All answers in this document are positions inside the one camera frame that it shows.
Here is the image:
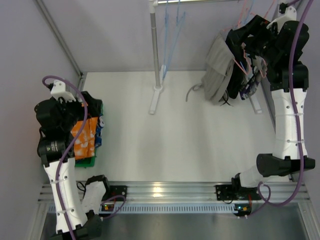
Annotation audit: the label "blue patterned trousers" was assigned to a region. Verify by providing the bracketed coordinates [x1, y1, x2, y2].
[74, 113, 106, 165]

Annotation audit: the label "pink wire hanger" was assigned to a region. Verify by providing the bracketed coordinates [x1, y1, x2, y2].
[243, 0, 277, 24]
[228, 0, 267, 78]

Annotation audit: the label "orange white trousers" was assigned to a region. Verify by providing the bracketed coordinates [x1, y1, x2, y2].
[73, 117, 98, 161]

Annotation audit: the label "light blue wire hanger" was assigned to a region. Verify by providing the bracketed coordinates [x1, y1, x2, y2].
[162, 0, 171, 81]

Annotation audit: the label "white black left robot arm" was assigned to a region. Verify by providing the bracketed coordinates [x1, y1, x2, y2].
[34, 93, 110, 240]

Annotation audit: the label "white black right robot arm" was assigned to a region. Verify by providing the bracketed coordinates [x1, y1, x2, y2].
[217, 15, 316, 200]

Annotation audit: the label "black trousers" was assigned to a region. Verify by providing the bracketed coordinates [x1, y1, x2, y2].
[221, 62, 247, 106]

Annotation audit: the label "purple camouflage trousers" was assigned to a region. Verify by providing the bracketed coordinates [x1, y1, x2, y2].
[239, 56, 267, 100]

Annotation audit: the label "beige grey trousers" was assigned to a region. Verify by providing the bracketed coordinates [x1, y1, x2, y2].
[185, 31, 237, 106]

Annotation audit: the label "green plastic bin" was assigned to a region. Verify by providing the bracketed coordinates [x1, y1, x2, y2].
[73, 103, 105, 169]

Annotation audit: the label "metal clothes rack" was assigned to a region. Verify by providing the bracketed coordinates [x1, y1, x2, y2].
[147, 0, 287, 115]

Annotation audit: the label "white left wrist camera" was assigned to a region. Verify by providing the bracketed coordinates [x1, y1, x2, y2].
[50, 79, 76, 103]

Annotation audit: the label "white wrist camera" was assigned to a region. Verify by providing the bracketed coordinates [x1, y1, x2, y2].
[50, 79, 76, 103]
[266, 2, 297, 33]

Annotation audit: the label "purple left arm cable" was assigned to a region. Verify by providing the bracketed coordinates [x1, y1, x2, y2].
[41, 75, 126, 240]

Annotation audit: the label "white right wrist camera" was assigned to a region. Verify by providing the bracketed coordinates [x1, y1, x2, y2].
[266, 2, 297, 33]

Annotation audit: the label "aluminium mounting rail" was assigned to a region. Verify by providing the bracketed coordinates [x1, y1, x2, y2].
[37, 182, 310, 203]

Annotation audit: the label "grey slotted cable duct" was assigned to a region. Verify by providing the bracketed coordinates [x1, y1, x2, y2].
[47, 202, 241, 215]

